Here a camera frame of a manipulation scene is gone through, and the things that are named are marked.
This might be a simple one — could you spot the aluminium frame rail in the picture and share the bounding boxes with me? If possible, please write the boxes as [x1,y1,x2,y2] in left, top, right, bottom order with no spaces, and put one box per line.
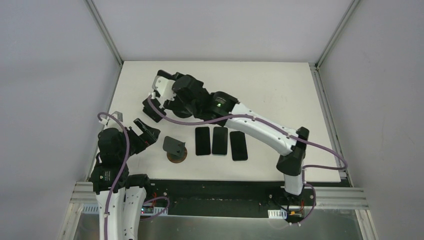
[314,187,369,210]

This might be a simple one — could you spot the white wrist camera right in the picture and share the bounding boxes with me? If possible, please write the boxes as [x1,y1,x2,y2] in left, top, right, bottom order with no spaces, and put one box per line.
[151,75,176,101]

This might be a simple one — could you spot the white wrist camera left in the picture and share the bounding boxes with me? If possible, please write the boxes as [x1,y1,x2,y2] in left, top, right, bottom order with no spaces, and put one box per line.
[97,111,124,128]

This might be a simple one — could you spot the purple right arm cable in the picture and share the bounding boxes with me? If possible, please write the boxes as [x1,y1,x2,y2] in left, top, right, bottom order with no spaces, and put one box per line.
[147,96,349,226]

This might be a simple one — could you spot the black phone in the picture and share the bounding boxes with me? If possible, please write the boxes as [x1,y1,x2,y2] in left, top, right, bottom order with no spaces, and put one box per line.
[229,131,248,161]
[195,126,211,156]

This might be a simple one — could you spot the grey stand with brown base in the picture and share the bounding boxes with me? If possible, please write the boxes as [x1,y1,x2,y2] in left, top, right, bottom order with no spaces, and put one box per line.
[162,136,188,164]

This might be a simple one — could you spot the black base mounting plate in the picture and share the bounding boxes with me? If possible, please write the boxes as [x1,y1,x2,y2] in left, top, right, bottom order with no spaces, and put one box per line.
[146,179,315,219]

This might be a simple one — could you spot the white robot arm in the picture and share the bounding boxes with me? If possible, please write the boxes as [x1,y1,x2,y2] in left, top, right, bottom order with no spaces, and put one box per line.
[89,127,150,240]

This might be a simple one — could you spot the black round disc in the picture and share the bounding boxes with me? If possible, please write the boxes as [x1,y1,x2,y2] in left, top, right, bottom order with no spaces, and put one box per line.
[172,110,192,119]

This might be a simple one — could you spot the black folding phone stand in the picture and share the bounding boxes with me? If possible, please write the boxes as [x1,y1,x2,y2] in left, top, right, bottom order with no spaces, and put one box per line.
[142,99,167,123]

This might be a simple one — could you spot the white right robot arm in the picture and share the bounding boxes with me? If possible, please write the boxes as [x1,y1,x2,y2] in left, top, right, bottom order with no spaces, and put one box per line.
[155,70,309,205]

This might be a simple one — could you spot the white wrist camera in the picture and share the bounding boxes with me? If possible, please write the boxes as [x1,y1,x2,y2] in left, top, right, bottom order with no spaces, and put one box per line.
[97,111,124,128]
[151,75,176,101]

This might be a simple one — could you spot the dark phone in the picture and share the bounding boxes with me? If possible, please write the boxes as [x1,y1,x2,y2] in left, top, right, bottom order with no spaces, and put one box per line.
[211,126,228,156]

